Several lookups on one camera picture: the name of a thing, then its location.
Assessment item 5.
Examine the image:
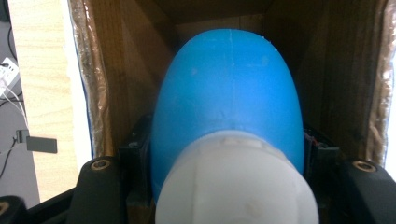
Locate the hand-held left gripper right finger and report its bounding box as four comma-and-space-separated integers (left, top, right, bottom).
303, 123, 341, 189

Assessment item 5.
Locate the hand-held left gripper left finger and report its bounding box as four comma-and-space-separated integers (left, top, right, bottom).
118, 113, 157, 203

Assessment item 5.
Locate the blue bottle with white cap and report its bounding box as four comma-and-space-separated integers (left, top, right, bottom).
150, 28, 320, 224

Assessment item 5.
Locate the white table mat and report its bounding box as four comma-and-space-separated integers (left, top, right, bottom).
60, 0, 396, 173

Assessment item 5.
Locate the grey tape strip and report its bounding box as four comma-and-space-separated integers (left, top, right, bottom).
16, 129, 59, 155

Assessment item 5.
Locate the light wooden table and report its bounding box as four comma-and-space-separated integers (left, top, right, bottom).
7, 0, 79, 203

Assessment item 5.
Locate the white power strip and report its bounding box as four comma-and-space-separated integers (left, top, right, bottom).
0, 57, 21, 98

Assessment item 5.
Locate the white floor cable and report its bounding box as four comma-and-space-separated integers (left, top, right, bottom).
0, 77, 30, 127

